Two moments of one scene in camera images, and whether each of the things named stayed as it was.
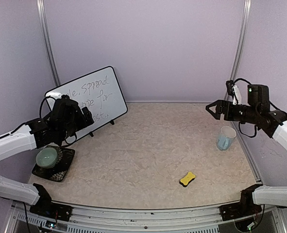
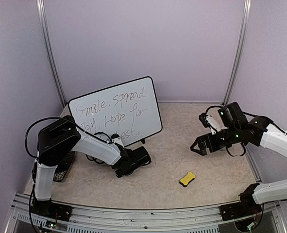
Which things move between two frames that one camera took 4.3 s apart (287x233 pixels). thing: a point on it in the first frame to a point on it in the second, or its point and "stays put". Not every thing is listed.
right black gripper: [222, 104] to [209, 141]
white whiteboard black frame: [99, 91] to [130, 110]
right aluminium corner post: [242, 38] stays put
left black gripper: [81, 120] to [128, 150]
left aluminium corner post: [41, 8] stays put
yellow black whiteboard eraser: [185, 181] stays put
